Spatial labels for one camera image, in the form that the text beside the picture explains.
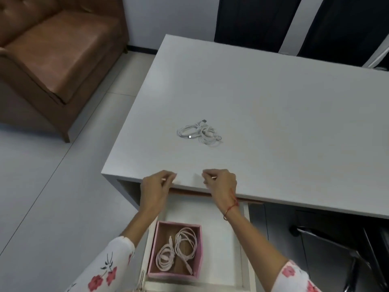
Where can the person's right forearm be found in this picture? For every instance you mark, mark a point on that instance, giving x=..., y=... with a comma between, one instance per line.
x=255, y=237

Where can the black wall panel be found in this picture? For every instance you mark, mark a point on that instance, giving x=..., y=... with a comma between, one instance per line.
x=255, y=21
x=343, y=27

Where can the person's right hand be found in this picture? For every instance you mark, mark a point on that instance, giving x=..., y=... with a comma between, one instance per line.
x=223, y=188

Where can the person's right thumb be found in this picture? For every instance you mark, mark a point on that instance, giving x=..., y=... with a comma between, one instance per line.
x=208, y=183

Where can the person's left forearm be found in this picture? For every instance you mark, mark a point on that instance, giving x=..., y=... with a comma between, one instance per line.
x=138, y=223

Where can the person's left thumb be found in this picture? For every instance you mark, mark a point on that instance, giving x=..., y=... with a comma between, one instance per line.
x=167, y=183

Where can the white desk drawer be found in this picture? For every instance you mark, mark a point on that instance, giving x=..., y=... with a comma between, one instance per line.
x=220, y=240

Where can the pink storage box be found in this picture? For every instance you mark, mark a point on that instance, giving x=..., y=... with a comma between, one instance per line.
x=152, y=255

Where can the black chair with chrome frame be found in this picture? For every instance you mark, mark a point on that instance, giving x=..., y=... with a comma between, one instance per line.
x=358, y=258

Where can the person's left hand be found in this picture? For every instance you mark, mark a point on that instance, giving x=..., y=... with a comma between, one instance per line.
x=153, y=194

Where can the white floral sleeve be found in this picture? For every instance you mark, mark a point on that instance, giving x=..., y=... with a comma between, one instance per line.
x=293, y=278
x=106, y=267

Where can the white floral left sleeve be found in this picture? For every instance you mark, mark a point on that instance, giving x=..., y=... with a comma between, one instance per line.
x=106, y=267

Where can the brown leather sofa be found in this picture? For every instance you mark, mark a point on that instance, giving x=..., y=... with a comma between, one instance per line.
x=57, y=48

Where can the white floral right sleeve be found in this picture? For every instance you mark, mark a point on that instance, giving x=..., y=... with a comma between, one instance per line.
x=293, y=278

